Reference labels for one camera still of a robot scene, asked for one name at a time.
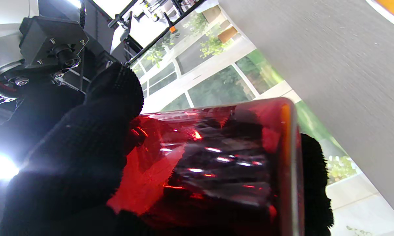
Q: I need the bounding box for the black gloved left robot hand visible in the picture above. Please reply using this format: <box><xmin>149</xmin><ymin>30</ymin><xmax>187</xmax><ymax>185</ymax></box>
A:
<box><xmin>0</xmin><ymin>62</ymin><xmax>334</xmax><ymax>236</ymax></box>

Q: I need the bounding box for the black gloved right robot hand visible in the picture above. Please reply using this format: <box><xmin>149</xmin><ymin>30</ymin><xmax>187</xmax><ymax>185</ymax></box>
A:
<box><xmin>0</xmin><ymin>71</ymin><xmax>87</xmax><ymax>154</ymax></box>

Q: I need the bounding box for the red translucent sample bottle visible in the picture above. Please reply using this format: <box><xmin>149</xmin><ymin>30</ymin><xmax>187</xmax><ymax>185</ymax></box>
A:
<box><xmin>106</xmin><ymin>97</ymin><xmax>305</xmax><ymax>236</ymax></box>

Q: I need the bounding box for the bright ceiling light panel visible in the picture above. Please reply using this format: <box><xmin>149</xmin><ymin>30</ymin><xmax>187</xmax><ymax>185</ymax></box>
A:
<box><xmin>0</xmin><ymin>152</ymin><xmax>20</xmax><ymax>181</ymax></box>

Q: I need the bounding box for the green plant in beige pot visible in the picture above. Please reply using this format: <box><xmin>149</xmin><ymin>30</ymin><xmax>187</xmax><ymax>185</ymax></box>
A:
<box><xmin>191</xmin><ymin>4</ymin><xmax>223</xmax><ymax>34</ymax></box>

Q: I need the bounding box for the yellow-green plant in terracotta pot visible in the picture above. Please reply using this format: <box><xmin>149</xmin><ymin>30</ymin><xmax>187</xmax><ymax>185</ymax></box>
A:
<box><xmin>199</xmin><ymin>26</ymin><xmax>239</xmax><ymax>59</ymax></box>

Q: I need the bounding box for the small flowering plant white pot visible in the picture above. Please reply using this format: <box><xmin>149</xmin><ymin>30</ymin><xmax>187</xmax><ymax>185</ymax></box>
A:
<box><xmin>345</xmin><ymin>225</ymin><xmax>375</xmax><ymax>236</ymax></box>

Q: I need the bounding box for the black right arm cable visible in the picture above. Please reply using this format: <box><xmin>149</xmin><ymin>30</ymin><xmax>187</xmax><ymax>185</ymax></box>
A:
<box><xmin>79</xmin><ymin>0</ymin><xmax>87</xmax><ymax>29</ymax></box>

